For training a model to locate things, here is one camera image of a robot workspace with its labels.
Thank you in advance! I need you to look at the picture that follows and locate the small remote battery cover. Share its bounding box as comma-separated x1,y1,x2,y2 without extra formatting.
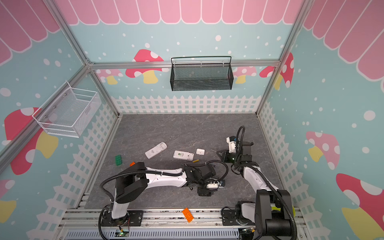
196,149,205,156

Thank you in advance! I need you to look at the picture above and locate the small white remote control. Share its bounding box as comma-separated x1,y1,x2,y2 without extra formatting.
173,151,194,162

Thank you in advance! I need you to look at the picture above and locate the large white remote control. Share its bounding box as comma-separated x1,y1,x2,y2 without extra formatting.
145,142,168,159

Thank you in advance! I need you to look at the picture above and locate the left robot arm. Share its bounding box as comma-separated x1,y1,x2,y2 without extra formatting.
98,160,229,228

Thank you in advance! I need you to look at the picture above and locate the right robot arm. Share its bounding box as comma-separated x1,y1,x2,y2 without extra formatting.
217,126,299,240

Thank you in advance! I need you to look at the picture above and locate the green toy brick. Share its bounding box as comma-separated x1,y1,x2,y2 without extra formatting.
115,155,123,166

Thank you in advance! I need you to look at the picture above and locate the orange toy brick on rail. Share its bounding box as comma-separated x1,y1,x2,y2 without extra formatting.
182,208,194,223

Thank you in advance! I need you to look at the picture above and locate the black wire mesh basket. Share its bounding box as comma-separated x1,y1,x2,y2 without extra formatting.
170,56,234,91

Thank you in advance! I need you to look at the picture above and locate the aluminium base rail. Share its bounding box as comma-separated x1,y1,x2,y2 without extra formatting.
56,206,307,240

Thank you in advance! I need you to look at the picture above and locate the white wire mesh basket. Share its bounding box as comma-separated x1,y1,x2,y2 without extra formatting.
32,82,102,138

